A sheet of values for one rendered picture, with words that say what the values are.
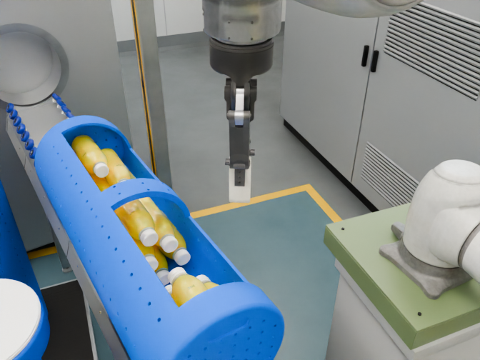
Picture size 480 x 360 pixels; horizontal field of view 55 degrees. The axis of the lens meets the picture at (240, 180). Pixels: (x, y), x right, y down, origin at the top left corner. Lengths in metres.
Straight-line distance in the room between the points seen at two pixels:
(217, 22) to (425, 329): 0.79
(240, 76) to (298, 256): 2.22
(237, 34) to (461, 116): 1.87
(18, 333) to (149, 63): 0.97
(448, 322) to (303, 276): 1.55
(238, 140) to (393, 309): 0.66
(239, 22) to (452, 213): 0.67
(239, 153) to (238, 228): 2.29
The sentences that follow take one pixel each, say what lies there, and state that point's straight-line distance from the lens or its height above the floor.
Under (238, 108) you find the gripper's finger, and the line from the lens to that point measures 0.53.
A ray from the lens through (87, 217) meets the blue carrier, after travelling 1.13.
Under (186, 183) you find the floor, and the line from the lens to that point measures 3.25.
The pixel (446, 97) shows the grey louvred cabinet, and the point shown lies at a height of 0.96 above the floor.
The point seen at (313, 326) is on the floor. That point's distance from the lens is 2.39.
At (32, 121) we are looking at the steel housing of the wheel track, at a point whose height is 0.93.
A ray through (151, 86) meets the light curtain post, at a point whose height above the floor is 1.20.
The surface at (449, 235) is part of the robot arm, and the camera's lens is 1.05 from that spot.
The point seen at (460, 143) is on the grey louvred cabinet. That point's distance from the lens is 2.35.
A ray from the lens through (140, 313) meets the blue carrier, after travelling 0.90.
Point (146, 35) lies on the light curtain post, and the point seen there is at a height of 1.38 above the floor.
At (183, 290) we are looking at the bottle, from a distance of 0.94.
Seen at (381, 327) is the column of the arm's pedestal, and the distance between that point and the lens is 1.23.
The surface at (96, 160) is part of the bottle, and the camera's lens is 1.37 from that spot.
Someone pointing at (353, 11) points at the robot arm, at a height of 1.78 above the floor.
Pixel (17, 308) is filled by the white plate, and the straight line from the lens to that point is 1.19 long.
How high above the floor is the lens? 1.87
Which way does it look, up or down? 35 degrees down
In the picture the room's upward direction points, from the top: straight up
